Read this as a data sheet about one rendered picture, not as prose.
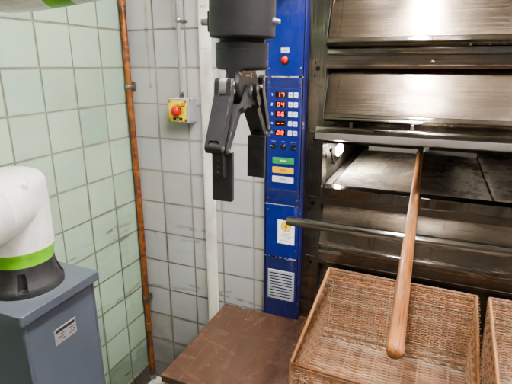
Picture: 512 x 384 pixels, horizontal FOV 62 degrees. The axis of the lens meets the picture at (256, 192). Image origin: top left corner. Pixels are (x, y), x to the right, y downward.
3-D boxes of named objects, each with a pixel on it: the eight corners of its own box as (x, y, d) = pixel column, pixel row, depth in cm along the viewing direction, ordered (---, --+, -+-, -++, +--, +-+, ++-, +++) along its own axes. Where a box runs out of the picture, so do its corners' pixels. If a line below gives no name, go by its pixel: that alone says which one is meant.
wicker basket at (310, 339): (324, 323, 182) (327, 264, 174) (469, 358, 161) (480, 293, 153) (285, 402, 140) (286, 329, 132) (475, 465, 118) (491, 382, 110)
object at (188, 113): (177, 120, 185) (176, 97, 182) (197, 121, 182) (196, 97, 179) (168, 122, 179) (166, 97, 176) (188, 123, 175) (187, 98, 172)
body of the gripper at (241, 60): (229, 42, 65) (229, 104, 67) (204, 40, 57) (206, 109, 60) (276, 42, 62) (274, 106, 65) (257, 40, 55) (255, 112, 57)
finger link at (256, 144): (247, 135, 70) (249, 134, 71) (247, 176, 72) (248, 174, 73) (264, 136, 69) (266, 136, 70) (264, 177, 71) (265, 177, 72)
